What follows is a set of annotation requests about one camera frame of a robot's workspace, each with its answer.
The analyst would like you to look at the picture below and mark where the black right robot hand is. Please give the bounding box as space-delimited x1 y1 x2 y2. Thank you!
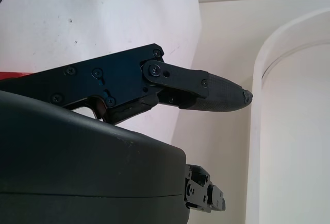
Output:
0 43 254 224

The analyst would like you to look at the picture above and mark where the white curved panel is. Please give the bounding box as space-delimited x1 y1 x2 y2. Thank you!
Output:
251 9 330 224

